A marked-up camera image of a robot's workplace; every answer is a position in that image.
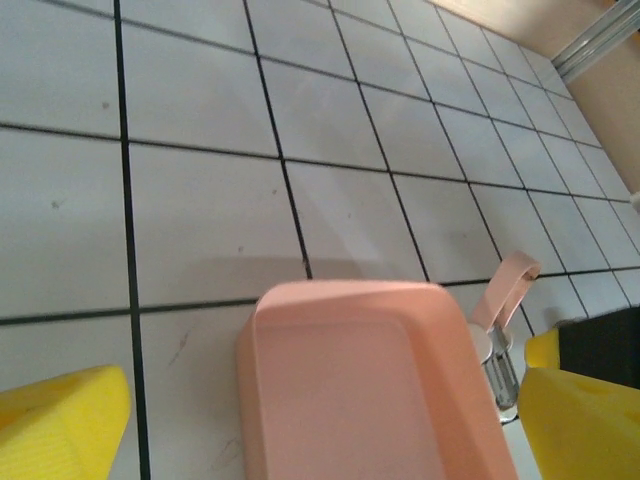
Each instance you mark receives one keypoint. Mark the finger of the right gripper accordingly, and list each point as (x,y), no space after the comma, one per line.
(600,345)

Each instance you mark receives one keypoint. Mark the pink plastic tray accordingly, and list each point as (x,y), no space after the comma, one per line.
(350,400)

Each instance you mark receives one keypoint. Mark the aluminium corner post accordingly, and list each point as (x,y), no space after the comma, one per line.
(600,35)

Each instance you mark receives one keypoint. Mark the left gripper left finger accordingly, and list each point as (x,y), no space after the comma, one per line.
(55,430)

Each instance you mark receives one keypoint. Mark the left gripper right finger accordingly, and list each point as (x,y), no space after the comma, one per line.
(585,435)

